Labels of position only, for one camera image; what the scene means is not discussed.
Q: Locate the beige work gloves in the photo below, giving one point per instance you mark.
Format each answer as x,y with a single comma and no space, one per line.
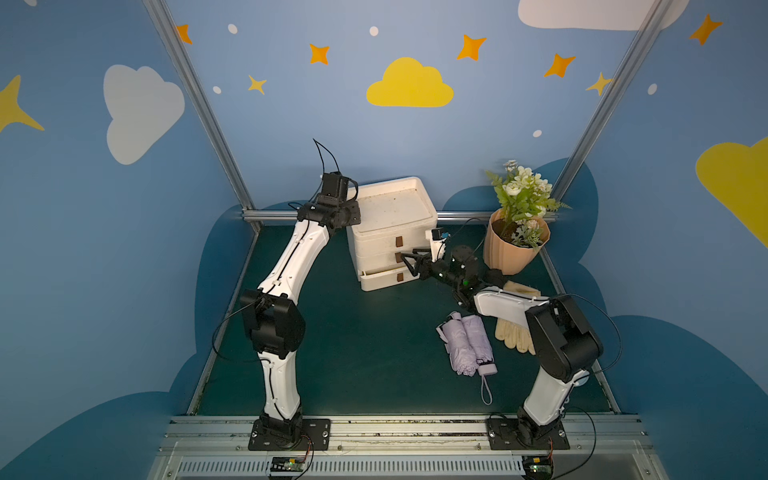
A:
511,334

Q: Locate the lilac folded umbrella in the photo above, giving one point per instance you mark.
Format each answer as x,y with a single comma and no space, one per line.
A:
479,341
462,356

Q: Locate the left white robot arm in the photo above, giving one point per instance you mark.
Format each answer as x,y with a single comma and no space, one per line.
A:
271,318

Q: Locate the left circuit board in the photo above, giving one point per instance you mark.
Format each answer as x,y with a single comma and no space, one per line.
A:
287,466

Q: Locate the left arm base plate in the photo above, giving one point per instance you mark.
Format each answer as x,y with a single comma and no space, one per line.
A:
269,434

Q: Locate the circuit board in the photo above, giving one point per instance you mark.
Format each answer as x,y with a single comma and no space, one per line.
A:
287,466
537,468

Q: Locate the flower plant in pot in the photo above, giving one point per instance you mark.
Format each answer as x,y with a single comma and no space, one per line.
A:
517,231

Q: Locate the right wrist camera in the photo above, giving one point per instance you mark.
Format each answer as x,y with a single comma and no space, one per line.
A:
437,238

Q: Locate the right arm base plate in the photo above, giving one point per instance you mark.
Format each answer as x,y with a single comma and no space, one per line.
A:
524,434

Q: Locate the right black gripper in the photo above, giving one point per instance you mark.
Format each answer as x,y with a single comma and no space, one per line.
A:
429,267

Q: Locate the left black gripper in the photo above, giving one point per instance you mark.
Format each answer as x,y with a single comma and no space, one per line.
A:
324,202

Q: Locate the aluminium front rail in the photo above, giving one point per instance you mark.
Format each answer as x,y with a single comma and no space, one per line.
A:
602,446

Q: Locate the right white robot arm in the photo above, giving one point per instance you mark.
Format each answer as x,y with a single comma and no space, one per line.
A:
564,342

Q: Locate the white three-drawer cabinet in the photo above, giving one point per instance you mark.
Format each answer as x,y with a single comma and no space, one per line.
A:
395,218

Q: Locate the right circuit board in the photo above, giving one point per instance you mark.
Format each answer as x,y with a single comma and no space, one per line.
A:
537,468

